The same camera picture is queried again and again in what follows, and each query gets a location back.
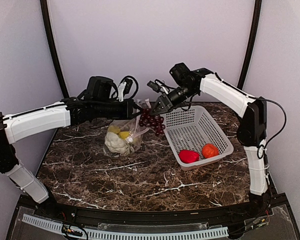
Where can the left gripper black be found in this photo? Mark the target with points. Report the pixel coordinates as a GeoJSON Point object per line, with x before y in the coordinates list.
{"type": "Point", "coordinates": [128, 114]}

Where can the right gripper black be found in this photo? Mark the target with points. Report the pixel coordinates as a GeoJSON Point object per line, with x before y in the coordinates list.
{"type": "Point", "coordinates": [167, 102]}

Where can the dark red toy grapes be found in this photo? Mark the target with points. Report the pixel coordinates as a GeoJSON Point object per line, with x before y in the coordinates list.
{"type": "Point", "coordinates": [154, 122]}

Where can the clear zip top bag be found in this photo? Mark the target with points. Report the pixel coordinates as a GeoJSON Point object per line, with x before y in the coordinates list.
{"type": "Point", "coordinates": [135, 138]}

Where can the yellow toy corn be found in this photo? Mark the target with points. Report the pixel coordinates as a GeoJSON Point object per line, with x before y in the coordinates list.
{"type": "Point", "coordinates": [114, 129]}

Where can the white toy cauliflower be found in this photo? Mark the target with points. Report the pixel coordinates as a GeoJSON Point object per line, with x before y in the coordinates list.
{"type": "Point", "coordinates": [116, 144]}

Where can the red toy bell pepper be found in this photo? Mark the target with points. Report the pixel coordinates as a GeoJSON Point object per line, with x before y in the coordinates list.
{"type": "Point", "coordinates": [188, 156]}

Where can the orange toy pumpkin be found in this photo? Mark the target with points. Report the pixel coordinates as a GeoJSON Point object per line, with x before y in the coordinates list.
{"type": "Point", "coordinates": [209, 151]}

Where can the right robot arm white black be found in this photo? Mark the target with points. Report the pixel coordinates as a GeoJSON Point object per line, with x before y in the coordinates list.
{"type": "Point", "coordinates": [252, 130]}

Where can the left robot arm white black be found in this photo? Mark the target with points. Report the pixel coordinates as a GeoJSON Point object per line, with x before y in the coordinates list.
{"type": "Point", "coordinates": [101, 99]}

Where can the white plastic mesh basket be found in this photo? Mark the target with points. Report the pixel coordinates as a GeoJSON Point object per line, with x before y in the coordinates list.
{"type": "Point", "coordinates": [191, 130]}

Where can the small circuit board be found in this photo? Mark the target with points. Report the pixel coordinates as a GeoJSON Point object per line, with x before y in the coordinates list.
{"type": "Point", "coordinates": [68, 232]}

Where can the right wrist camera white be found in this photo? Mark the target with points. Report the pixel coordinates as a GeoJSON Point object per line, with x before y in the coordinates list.
{"type": "Point", "coordinates": [158, 86]}

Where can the right black frame post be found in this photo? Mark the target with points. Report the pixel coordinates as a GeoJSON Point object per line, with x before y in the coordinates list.
{"type": "Point", "coordinates": [250, 44]}

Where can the black frame post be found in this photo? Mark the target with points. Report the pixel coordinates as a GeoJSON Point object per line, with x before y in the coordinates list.
{"type": "Point", "coordinates": [52, 47]}
{"type": "Point", "coordinates": [250, 44]}

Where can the left black frame post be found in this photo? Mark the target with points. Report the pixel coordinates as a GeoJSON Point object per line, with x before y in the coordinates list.
{"type": "Point", "coordinates": [52, 47]}

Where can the white slotted cable duct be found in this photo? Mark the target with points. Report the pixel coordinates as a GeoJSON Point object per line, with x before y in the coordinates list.
{"type": "Point", "coordinates": [129, 232]}

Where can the black front rail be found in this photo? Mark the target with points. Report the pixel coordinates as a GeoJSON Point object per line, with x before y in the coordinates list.
{"type": "Point", "coordinates": [85, 216]}

